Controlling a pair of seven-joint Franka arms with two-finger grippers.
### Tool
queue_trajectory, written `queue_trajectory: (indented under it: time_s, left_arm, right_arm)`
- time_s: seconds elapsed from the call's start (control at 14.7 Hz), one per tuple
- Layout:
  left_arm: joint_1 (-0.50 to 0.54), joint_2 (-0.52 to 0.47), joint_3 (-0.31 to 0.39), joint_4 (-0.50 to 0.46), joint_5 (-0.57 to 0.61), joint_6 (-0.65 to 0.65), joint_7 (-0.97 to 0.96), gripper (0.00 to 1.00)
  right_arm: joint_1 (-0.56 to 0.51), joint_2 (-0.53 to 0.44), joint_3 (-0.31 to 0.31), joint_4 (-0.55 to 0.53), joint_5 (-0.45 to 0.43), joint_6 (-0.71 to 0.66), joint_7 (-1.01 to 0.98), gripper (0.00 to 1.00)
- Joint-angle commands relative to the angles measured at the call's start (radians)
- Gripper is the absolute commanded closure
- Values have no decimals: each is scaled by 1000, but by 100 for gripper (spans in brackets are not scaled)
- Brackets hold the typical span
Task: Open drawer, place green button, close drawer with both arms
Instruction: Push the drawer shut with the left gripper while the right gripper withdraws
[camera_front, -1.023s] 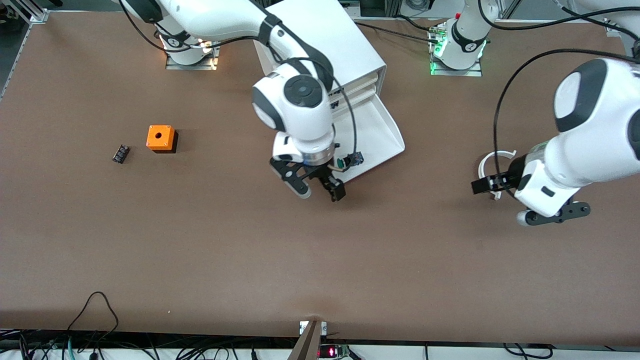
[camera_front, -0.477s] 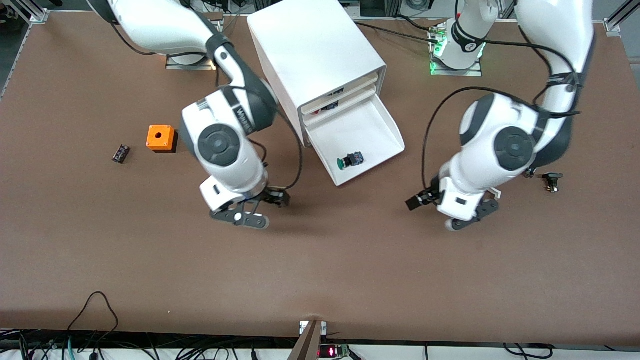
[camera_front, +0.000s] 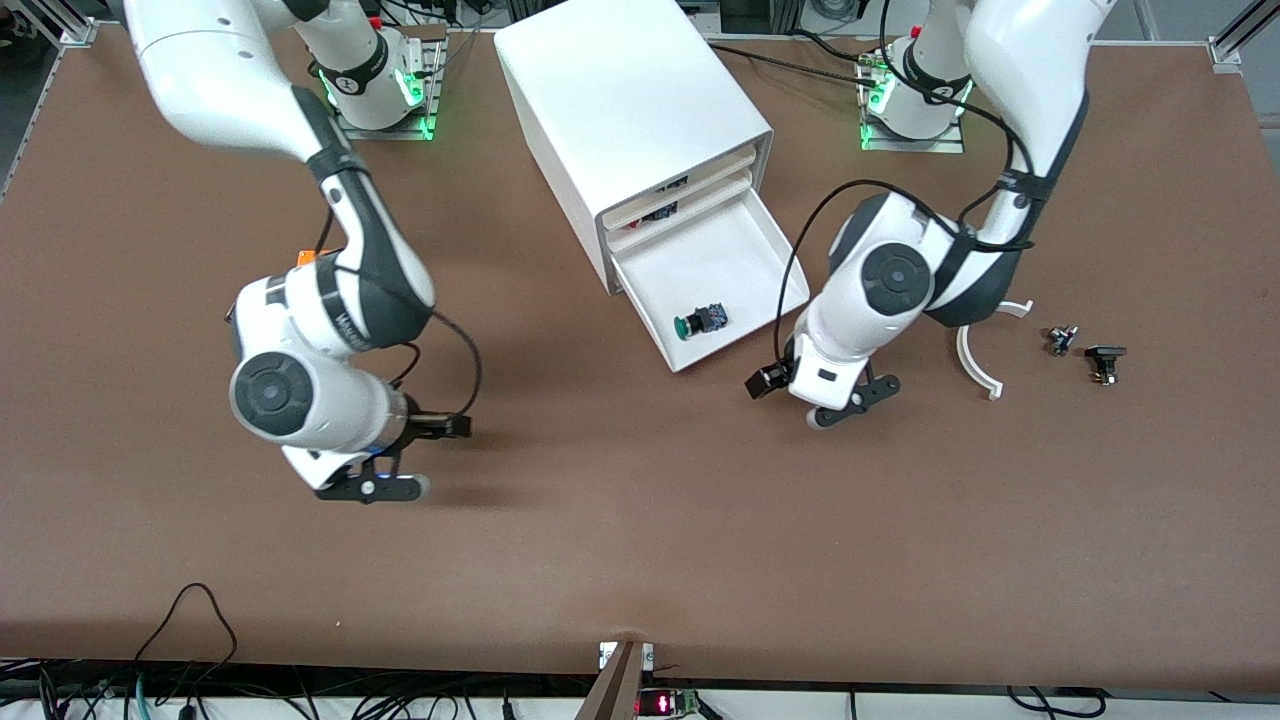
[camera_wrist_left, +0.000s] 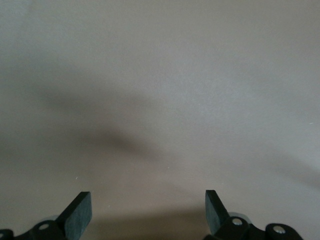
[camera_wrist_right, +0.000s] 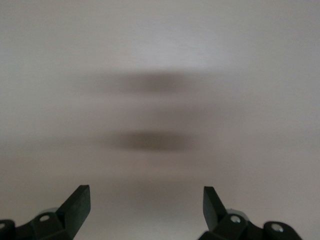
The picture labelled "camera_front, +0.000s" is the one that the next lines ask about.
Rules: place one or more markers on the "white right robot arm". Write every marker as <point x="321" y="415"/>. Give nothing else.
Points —
<point x="350" y="290"/>

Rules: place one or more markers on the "white drawer with red button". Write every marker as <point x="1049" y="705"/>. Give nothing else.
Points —
<point x="715" y="196"/>

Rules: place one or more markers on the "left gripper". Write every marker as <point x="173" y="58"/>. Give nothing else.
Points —
<point x="768" y="381"/>

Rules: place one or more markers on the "grey camera post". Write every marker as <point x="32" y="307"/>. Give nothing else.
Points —
<point x="612" y="690"/>

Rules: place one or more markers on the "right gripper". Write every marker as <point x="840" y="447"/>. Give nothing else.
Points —
<point x="428" y="427"/>

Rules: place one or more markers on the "small red LED device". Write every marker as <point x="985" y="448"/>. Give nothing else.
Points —
<point x="665" y="703"/>

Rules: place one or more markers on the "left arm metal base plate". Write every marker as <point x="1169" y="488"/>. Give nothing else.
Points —
<point x="915" y="143"/>

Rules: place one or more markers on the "white lowest drawer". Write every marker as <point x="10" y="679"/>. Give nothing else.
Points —
<point x="740" y="250"/>

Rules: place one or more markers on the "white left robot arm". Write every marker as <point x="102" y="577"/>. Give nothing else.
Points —
<point x="1030" y="80"/>

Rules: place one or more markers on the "small black switch part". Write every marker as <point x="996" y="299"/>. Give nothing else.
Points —
<point x="1104" y="358"/>

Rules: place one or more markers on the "white drawer with yellow button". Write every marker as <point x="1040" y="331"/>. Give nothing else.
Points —
<point x="715" y="170"/>

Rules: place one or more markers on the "small metal switch part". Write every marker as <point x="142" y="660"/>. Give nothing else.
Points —
<point x="1061" y="340"/>

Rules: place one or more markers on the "white curved plastic bracket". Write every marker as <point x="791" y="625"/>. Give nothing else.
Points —
<point x="975" y="372"/>

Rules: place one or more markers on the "green push button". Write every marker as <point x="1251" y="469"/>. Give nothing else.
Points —
<point x="712" y="319"/>

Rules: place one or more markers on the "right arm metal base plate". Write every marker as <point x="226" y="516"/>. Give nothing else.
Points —
<point x="385" y="130"/>

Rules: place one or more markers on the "aluminium frame profile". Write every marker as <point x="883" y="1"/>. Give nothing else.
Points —
<point x="1237" y="40"/>
<point x="70" y="28"/>

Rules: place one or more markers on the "white drawer cabinet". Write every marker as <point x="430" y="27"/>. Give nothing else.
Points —
<point x="620" y="100"/>

